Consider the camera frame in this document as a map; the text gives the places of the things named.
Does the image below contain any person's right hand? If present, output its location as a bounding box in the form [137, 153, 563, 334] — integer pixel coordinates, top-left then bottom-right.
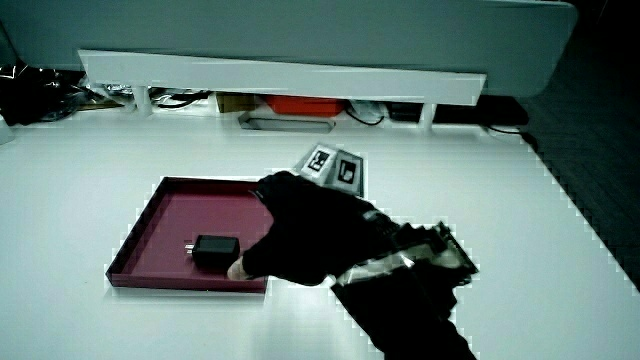
[226, 143, 407, 288]

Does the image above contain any black charger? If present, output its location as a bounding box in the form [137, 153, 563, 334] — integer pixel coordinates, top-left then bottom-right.
[183, 234, 242, 270]

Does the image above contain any maroon square plate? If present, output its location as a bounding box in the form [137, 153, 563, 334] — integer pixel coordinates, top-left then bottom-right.
[105, 176, 275, 294]

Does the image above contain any grey flat tray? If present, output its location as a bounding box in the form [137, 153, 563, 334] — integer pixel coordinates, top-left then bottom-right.
[237, 111, 337, 135]

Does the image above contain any orange box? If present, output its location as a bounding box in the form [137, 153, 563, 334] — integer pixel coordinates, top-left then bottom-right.
[263, 94, 347, 119]

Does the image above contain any white plastic bag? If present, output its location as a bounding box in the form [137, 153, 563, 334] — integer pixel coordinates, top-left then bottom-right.
[348, 99, 389, 124]

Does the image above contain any brown cardboard box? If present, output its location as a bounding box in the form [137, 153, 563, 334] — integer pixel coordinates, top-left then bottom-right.
[215, 92, 262, 114]

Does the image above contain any white desk shelf riser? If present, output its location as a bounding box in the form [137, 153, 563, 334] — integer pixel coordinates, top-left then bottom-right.
[77, 48, 488, 132]

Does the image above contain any large white panel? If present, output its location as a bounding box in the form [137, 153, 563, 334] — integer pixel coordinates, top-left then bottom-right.
[0, 0, 579, 98]

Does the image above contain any black plastic bag pile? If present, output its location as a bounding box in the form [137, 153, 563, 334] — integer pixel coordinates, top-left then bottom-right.
[0, 60, 96, 127]

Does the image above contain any black cable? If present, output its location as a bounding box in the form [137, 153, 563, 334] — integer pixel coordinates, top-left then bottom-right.
[344, 107, 386, 127]
[155, 89, 213, 110]

